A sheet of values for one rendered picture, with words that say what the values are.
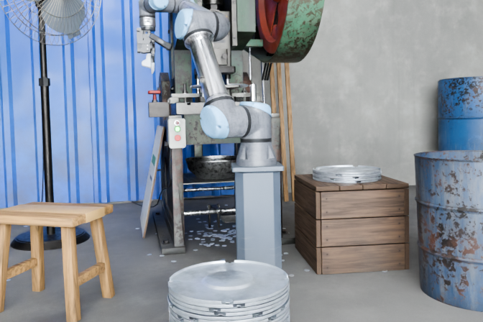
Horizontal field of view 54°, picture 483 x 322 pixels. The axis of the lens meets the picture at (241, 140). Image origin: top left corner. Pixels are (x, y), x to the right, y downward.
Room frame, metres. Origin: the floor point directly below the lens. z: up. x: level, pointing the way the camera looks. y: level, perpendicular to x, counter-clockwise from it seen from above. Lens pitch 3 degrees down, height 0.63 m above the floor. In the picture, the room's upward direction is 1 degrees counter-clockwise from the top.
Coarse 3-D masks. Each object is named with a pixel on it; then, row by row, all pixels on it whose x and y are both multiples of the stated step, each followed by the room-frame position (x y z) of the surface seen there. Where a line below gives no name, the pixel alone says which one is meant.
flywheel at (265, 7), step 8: (256, 0) 2.97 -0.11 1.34; (264, 0) 2.91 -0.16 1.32; (272, 0) 2.63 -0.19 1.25; (280, 0) 2.61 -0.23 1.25; (256, 8) 2.97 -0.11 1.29; (264, 8) 2.91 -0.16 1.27; (272, 8) 2.75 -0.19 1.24; (280, 8) 2.61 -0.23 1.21; (264, 16) 2.90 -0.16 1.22; (272, 16) 2.76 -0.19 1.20; (280, 16) 2.61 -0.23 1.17; (264, 24) 2.87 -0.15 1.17; (272, 24) 2.76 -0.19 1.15; (280, 24) 2.62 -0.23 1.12; (264, 32) 2.83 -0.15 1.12; (272, 32) 2.76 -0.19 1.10; (280, 32) 2.62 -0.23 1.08; (264, 40) 2.80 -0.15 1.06; (272, 40) 2.72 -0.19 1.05; (264, 48) 2.80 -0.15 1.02; (272, 48) 2.65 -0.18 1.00
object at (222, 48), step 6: (222, 12) 2.48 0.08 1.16; (228, 12) 2.49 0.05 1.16; (228, 18) 2.49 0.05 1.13; (228, 36) 2.49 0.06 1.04; (216, 42) 2.47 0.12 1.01; (222, 42) 2.48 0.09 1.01; (228, 42) 2.49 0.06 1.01; (216, 48) 2.47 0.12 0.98; (222, 48) 2.48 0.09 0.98; (228, 48) 2.49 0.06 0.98; (216, 54) 2.44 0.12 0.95; (222, 54) 2.45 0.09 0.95; (228, 54) 2.49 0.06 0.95; (222, 60) 2.45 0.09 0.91; (228, 60) 2.49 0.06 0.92
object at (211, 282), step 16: (176, 272) 1.19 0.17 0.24; (192, 272) 1.20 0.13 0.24; (208, 272) 1.20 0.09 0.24; (224, 272) 1.18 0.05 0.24; (240, 272) 1.17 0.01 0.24; (256, 272) 1.19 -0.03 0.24; (272, 272) 1.19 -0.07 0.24; (176, 288) 1.09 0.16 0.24; (192, 288) 1.09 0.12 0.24; (208, 288) 1.09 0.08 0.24; (224, 288) 1.08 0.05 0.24; (240, 288) 1.08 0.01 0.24; (256, 288) 1.08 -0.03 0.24; (272, 288) 1.08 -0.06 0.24; (224, 304) 0.99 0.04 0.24
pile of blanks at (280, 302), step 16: (288, 288) 1.12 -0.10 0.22; (176, 304) 1.05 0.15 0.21; (192, 304) 1.01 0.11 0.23; (208, 304) 1.00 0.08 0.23; (240, 304) 1.01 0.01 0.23; (256, 304) 1.01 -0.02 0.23; (272, 304) 1.03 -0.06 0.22; (288, 304) 1.10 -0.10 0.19; (176, 320) 1.05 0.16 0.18; (192, 320) 1.02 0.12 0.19; (208, 320) 1.00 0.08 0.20; (224, 320) 0.99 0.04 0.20; (240, 320) 0.99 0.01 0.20; (256, 320) 1.00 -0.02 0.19; (272, 320) 1.03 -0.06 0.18; (288, 320) 1.10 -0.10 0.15
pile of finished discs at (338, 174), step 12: (324, 168) 2.15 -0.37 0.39; (336, 168) 2.09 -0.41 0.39; (348, 168) 2.08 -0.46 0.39; (360, 168) 2.12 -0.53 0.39; (372, 168) 2.10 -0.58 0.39; (324, 180) 1.98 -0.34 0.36; (336, 180) 1.94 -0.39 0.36; (348, 180) 1.93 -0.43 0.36; (360, 180) 1.93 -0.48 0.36; (372, 180) 1.95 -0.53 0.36
